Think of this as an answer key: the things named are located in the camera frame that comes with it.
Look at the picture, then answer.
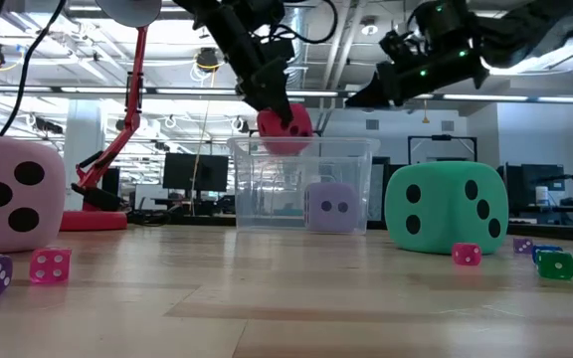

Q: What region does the small blue translucent die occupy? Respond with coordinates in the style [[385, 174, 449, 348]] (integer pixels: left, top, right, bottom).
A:
[[531, 245, 564, 265]]

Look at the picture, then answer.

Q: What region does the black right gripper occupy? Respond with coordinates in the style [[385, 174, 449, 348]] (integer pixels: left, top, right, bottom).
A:
[[344, 0, 489, 109]]

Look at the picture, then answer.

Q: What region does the teal foam die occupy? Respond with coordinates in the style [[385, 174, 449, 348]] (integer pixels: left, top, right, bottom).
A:
[[384, 160, 510, 256]]

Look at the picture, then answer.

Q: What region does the silver ceiling duct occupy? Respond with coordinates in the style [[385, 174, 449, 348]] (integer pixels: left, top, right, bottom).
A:
[[281, 4, 312, 90]]

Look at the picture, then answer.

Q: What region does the lavender foam die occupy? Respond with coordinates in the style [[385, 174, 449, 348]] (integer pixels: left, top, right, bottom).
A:
[[303, 181, 362, 235]]

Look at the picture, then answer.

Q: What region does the red desk lamp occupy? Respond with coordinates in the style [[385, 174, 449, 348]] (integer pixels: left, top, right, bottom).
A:
[[60, 0, 163, 233]]

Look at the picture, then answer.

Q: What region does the clear plastic bin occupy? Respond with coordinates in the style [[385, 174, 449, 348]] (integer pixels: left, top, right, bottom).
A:
[[226, 136, 382, 236]]

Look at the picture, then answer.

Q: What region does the dark desk monitor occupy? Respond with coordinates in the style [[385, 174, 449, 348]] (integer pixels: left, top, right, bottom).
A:
[[497, 163, 566, 210]]

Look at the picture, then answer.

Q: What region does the red foam die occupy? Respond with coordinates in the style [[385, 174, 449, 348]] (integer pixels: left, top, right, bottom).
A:
[[256, 102, 314, 156]]

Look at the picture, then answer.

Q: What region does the pink foam die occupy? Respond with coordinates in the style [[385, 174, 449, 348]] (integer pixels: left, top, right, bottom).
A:
[[0, 132, 67, 255]]

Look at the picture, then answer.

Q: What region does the black ceiling device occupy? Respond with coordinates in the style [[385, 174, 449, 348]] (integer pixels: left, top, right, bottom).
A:
[[194, 47, 221, 74]]

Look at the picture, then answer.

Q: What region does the black computer monitor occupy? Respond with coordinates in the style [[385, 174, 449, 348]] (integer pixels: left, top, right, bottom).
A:
[[161, 152, 230, 193]]

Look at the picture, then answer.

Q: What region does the small pink translucent die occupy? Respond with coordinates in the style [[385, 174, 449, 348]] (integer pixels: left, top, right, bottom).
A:
[[29, 247, 74, 285], [452, 242, 483, 267]]

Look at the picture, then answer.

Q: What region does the small green translucent die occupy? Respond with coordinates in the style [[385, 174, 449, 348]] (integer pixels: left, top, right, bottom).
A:
[[536, 250, 573, 281]]

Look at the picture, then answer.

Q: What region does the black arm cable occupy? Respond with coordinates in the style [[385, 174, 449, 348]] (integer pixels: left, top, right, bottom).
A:
[[0, 0, 68, 138]]

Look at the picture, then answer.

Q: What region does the long ceiling light bar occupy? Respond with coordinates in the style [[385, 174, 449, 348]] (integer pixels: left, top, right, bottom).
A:
[[0, 85, 573, 104]]

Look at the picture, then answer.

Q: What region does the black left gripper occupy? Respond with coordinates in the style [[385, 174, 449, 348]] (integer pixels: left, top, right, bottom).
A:
[[201, 0, 297, 128]]

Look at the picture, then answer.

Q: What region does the black rectangular frame stand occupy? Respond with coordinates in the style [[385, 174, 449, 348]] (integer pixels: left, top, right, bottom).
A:
[[408, 134, 478, 165]]

